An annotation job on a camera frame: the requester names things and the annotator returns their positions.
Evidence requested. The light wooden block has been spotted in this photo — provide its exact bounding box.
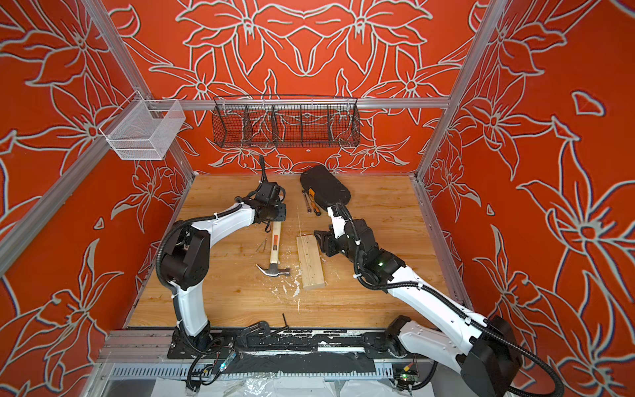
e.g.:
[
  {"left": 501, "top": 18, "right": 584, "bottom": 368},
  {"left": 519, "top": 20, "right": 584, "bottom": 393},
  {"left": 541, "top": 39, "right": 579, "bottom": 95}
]
[{"left": 296, "top": 235, "right": 326, "bottom": 289}]

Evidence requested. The wooden handle claw hammer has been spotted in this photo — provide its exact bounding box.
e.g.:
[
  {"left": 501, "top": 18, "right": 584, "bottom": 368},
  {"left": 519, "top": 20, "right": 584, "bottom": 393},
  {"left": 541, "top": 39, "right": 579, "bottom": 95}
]
[{"left": 256, "top": 222, "right": 290, "bottom": 277}]

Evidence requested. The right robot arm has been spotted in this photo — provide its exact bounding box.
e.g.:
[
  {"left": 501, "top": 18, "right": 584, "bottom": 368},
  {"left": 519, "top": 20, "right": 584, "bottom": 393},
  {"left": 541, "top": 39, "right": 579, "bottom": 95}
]
[{"left": 314, "top": 217, "right": 565, "bottom": 396}]

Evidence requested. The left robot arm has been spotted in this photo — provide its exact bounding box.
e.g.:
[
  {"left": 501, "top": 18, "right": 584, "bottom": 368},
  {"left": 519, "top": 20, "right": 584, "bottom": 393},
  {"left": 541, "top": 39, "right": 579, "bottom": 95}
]
[{"left": 155, "top": 199, "right": 286, "bottom": 352}]

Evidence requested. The screwdriver beside case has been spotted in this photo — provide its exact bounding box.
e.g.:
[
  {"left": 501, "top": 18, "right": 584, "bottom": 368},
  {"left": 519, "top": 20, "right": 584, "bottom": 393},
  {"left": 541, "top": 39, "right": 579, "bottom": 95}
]
[{"left": 302, "top": 190, "right": 313, "bottom": 213}]

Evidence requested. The black tool case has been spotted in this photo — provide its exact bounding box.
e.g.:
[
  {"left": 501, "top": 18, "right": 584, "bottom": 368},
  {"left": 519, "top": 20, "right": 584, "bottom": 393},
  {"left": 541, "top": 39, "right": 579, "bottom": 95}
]
[{"left": 300, "top": 165, "right": 352, "bottom": 210}]

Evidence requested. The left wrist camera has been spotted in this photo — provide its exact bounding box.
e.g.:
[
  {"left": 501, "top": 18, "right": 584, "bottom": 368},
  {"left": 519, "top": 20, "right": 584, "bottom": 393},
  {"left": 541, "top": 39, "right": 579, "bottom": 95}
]
[{"left": 255, "top": 181, "right": 284, "bottom": 205}]

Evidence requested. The black wire wall basket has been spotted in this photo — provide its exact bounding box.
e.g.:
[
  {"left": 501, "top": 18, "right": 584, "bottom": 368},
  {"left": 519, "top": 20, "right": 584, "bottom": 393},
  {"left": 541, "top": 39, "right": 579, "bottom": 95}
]
[{"left": 212, "top": 95, "right": 361, "bottom": 149}]

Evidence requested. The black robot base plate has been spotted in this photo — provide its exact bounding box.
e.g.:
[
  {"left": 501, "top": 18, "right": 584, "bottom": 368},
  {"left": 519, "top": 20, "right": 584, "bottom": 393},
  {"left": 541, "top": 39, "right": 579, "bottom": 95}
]
[{"left": 167, "top": 322, "right": 410, "bottom": 359}]

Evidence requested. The white wire mesh basket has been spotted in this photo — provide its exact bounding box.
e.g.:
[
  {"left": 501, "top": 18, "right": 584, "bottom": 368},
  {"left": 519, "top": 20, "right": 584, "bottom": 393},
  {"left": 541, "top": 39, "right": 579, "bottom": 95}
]
[{"left": 101, "top": 100, "right": 185, "bottom": 160}]

